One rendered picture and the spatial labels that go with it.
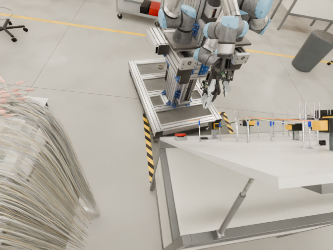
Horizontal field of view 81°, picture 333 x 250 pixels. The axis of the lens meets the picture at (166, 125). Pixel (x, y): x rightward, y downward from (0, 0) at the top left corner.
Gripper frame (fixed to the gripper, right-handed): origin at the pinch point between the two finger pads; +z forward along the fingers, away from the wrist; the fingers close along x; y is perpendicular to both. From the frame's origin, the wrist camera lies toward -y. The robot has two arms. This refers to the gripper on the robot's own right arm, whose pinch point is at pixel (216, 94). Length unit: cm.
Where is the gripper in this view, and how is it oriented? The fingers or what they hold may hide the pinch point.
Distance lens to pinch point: 105.7
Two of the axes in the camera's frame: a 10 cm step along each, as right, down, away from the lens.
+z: -0.4, 9.1, 4.2
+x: 9.9, -0.3, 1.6
